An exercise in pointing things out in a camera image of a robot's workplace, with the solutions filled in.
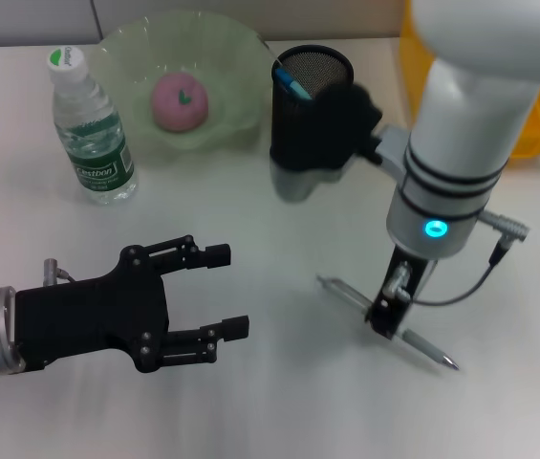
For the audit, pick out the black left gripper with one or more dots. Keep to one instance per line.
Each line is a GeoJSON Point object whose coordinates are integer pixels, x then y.
{"type": "Point", "coordinates": [88, 315]}

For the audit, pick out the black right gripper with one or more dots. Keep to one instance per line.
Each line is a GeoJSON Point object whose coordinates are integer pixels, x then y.
{"type": "Point", "coordinates": [405, 282]}

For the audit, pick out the silver pen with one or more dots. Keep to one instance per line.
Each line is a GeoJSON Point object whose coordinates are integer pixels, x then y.
{"type": "Point", "coordinates": [427, 346]}

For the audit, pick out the clear green-label water bottle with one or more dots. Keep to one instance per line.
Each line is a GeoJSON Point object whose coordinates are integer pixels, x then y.
{"type": "Point", "coordinates": [97, 162]}

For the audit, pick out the pink toy peach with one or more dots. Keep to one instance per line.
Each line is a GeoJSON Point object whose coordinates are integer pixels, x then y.
{"type": "Point", "coordinates": [174, 110]}

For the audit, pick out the blue scissors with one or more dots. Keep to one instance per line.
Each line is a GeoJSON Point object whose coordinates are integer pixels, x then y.
{"type": "Point", "coordinates": [293, 86]}

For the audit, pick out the translucent green fruit bowl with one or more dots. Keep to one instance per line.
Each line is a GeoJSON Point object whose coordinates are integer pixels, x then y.
{"type": "Point", "coordinates": [231, 72]}

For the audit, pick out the black mesh pen holder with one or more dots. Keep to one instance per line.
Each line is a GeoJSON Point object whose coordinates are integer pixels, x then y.
{"type": "Point", "coordinates": [317, 67]}

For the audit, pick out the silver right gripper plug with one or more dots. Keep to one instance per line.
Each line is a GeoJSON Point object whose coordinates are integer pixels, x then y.
{"type": "Point", "coordinates": [396, 282]}

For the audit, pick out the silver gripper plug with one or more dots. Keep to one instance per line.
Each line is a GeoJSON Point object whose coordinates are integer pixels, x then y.
{"type": "Point", "coordinates": [396, 282]}
{"type": "Point", "coordinates": [52, 270]}

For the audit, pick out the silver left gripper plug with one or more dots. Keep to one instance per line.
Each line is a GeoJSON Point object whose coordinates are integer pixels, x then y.
{"type": "Point", "coordinates": [52, 270]}

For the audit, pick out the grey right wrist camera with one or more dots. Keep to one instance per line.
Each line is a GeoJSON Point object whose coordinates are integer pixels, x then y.
{"type": "Point", "coordinates": [308, 181]}

